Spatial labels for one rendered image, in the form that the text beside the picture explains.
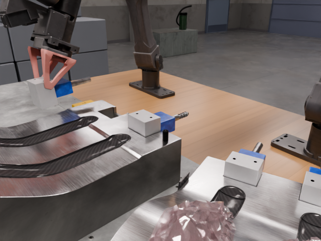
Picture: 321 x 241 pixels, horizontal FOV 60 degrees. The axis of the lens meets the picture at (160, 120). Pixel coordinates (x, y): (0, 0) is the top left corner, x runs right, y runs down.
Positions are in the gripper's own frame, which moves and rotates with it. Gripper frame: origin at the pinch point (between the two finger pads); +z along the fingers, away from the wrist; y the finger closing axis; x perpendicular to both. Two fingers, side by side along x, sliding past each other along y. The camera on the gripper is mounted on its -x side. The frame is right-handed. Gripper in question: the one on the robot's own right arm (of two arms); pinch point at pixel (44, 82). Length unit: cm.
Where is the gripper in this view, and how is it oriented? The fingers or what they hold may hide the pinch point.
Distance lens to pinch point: 63.9
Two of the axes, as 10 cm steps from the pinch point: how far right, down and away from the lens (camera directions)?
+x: 6.8, 1.5, 7.2
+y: 6.7, 2.6, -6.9
